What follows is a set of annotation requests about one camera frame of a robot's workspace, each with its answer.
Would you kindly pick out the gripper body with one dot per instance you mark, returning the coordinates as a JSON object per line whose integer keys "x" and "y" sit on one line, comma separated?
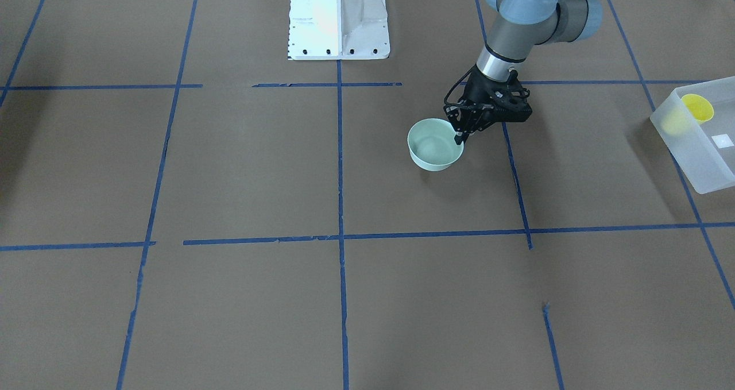
{"x": 478, "y": 93}

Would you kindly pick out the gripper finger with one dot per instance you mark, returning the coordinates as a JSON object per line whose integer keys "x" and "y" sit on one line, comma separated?
{"x": 461, "y": 137}

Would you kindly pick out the mint green bowl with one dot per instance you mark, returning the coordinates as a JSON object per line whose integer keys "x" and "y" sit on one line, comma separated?
{"x": 432, "y": 145}

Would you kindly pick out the yellow plastic cup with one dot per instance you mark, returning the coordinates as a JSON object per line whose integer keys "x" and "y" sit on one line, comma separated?
{"x": 695, "y": 108}

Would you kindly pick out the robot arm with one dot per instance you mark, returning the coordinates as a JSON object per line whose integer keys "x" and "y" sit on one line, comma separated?
{"x": 522, "y": 24}

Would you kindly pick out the clear plastic bin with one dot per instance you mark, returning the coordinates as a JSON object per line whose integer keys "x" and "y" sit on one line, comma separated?
{"x": 704, "y": 151}

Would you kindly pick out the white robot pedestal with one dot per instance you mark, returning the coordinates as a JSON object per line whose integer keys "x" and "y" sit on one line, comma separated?
{"x": 338, "y": 30}

